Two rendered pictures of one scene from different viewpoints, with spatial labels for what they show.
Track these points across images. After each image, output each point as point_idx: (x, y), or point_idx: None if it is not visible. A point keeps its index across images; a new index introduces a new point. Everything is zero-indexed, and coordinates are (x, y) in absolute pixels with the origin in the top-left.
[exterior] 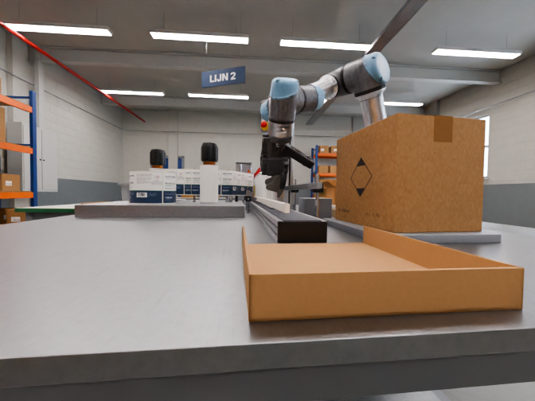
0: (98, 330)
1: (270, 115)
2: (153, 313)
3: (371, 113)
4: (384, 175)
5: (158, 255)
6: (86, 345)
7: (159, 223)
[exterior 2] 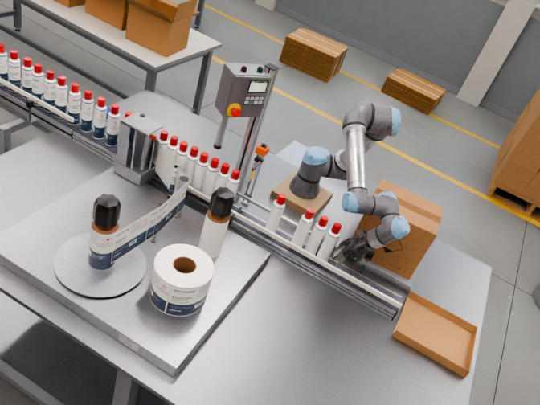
0: (460, 401)
1: (384, 242)
2: (455, 390)
3: (368, 147)
4: (413, 255)
5: (399, 371)
6: (465, 403)
7: (278, 330)
